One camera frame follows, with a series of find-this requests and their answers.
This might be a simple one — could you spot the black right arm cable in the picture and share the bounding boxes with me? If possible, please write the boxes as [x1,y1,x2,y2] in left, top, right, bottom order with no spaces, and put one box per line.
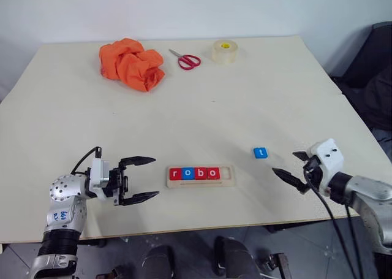
[344,202,367,279]
[302,167,358,279]

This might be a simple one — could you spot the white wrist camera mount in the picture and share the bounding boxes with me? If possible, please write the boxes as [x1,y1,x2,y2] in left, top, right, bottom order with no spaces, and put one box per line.
[307,138,345,197]
[88,158,111,199]

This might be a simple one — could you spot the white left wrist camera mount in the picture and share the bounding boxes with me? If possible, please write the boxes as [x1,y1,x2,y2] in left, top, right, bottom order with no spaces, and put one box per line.
[88,158,111,199]

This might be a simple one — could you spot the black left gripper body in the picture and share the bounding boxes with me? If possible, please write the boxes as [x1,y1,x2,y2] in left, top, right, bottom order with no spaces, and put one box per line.
[107,166,130,207]

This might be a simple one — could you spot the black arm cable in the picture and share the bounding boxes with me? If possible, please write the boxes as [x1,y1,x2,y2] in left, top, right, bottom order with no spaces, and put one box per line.
[344,202,367,279]
[302,167,358,279]
[70,146,102,175]

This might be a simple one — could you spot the red handled scissors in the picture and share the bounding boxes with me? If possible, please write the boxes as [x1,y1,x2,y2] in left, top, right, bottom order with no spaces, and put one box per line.
[168,48,202,71]

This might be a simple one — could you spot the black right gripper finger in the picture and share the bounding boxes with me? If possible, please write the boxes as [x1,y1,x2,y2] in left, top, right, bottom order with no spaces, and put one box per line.
[292,150,311,162]
[271,167,309,194]

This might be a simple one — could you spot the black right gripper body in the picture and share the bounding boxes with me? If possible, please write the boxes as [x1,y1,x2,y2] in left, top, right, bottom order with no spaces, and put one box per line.
[301,156,325,194]

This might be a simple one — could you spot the crumpled orange cloth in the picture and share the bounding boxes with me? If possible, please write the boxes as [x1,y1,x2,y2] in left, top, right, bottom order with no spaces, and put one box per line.
[99,37,166,93]

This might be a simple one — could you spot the clear packing tape roll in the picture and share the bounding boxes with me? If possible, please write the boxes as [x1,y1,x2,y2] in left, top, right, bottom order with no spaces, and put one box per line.
[211,39,239,65]

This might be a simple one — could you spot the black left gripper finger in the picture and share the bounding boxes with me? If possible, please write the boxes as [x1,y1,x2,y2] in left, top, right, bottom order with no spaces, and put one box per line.
[118,191,160,207]
[119,156,157,169]

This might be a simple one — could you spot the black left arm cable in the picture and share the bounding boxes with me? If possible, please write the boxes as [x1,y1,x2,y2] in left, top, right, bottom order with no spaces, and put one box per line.
[70,146,102,175]

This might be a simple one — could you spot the wooden letter tray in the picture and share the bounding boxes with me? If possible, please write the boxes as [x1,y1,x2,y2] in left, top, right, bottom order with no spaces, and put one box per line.
[167,164,236,188]

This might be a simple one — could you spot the black chair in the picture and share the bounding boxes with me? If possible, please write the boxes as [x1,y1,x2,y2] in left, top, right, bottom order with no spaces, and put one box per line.
[329,21,392,165]

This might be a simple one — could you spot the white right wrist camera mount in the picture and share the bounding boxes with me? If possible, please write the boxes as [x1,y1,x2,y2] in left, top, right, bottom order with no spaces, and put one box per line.
[307,138,345,197]

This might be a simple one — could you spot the dark rounded shape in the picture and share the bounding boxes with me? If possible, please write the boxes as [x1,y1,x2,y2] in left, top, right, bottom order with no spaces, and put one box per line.
[213,235,261,279]
[142,245,175,279]

